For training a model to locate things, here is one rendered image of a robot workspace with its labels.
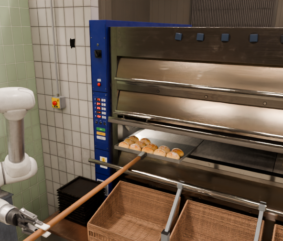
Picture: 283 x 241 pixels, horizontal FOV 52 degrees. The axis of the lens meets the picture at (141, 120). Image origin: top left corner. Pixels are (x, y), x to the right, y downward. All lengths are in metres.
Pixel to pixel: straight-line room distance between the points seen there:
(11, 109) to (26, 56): 1.19
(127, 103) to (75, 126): 0.61
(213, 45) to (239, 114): 0.48
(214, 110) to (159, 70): 0.49
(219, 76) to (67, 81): 1.32
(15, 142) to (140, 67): 1.01
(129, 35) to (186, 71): 0.51
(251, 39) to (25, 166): 1.63
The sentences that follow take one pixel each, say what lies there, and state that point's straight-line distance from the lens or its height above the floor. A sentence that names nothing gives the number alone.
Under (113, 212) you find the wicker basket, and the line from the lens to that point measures 2.59.
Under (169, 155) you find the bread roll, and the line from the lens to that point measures 2.14.
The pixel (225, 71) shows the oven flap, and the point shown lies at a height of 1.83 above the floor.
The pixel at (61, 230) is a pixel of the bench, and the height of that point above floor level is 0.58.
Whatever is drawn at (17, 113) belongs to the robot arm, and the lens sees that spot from 1.75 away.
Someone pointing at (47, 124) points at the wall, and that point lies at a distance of 2.95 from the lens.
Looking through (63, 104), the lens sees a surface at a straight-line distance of 2.69.
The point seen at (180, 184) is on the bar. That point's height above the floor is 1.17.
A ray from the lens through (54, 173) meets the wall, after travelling 3.11.
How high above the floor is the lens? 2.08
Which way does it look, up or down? 17 degrees down
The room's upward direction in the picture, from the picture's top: 1 degrees clockwise
